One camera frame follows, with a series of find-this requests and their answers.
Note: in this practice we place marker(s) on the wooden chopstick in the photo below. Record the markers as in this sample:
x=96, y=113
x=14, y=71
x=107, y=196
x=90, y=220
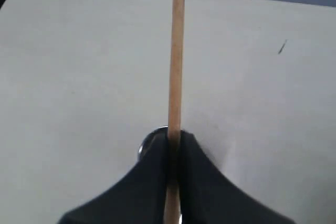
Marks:
x=172, y=204

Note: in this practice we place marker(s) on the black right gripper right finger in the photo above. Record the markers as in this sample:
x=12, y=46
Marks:
x=207, y=196

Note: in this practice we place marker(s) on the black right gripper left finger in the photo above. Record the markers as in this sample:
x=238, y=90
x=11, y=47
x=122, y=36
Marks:
x=139, y=197

